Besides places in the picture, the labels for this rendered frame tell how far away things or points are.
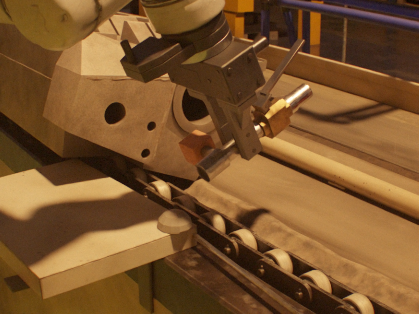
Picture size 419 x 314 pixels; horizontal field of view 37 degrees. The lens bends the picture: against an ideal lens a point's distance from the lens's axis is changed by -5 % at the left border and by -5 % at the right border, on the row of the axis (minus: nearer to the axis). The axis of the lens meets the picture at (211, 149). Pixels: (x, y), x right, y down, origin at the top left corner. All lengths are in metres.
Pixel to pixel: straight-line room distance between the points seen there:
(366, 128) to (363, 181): 0.37
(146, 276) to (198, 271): 0.10
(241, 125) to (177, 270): 0.19
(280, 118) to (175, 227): 0.19
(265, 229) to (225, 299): 0.23
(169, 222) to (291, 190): 0.30
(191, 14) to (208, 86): 0.09
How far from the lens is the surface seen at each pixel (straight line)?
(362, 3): 1.94
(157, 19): 0.70
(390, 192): 0.97
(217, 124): 0.80
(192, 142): 0.83
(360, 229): 0.91
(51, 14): 0.58
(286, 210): 0.95
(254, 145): 0.80
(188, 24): 0.69
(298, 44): 0.84
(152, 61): 0.68
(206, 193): 1.01
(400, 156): 1.21
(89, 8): 0.58
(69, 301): 1.15
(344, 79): 1.64
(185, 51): 0.70
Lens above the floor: 1.15
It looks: 19 degrees down
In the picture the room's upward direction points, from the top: 1 degrees clockwise
